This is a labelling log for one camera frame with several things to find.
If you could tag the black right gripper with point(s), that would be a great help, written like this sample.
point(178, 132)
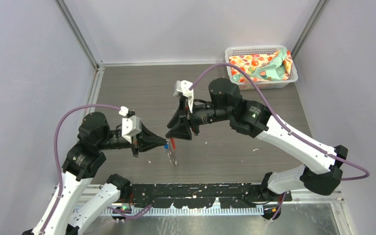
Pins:
point(182, 130)

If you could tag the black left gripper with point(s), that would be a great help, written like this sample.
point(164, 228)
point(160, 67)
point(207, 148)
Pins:
point(145, 140)

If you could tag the red key tag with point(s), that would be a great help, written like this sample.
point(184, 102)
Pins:
point(173, 144)

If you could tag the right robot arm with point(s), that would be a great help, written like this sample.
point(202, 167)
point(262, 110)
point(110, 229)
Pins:
point(320, 170)

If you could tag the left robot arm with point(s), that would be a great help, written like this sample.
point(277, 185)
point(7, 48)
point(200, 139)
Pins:
point(80, 167)

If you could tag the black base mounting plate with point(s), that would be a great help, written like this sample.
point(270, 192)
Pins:
point(197, 196)

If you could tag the colourful patterned cloth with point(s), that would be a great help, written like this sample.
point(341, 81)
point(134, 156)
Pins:
point(262, 65)

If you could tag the white plastic basket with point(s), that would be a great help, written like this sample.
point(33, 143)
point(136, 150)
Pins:
point(266, 84)

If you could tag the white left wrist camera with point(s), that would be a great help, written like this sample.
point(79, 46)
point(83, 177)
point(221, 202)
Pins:
point(131, 124)

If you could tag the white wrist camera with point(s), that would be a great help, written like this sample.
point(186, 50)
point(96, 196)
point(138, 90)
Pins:
point(131, 124)
point(184, 88)

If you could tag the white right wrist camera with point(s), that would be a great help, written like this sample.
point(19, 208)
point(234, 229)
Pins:
point(184, 88)

